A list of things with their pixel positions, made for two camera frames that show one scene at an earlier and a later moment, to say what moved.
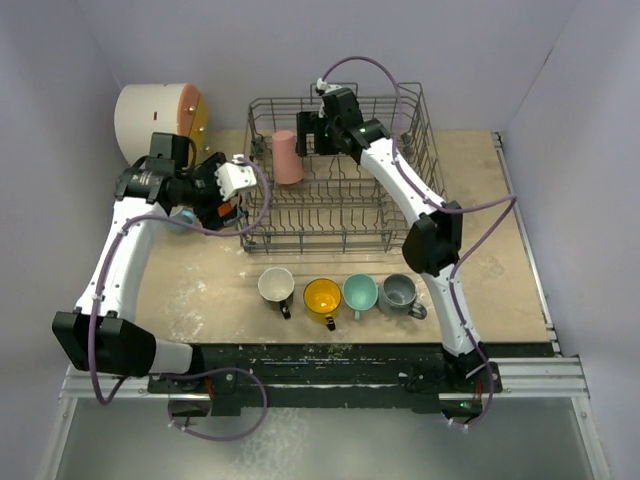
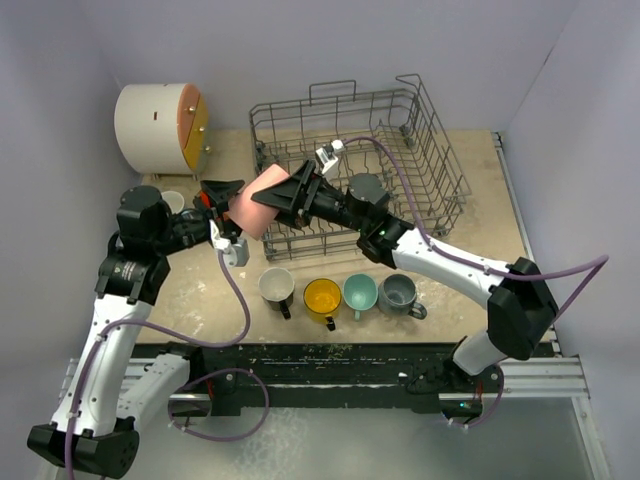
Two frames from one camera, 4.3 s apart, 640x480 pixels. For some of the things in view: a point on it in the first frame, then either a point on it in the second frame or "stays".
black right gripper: x=309 y=123 -> x=290 y=194
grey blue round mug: x=397 y=295 stays
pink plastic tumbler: x=287 y=167 -> x=251 y=217
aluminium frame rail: x=541 y=378 stays
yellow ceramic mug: x=322 y=298 stays
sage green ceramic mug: x=360 y=292 stays
